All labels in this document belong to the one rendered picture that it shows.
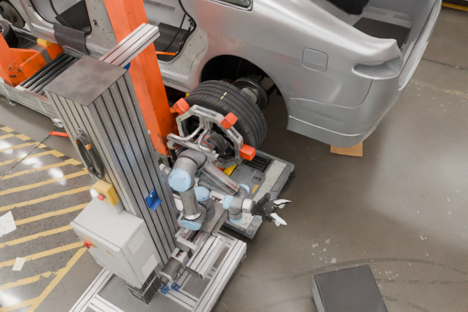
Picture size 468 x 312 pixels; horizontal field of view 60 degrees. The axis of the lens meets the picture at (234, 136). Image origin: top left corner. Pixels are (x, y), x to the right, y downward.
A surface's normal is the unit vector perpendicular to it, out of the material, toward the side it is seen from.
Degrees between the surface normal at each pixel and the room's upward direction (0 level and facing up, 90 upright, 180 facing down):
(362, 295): 0
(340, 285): 0
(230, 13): 80
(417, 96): 0
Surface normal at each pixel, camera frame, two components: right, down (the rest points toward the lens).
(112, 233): -0.07, -0.67
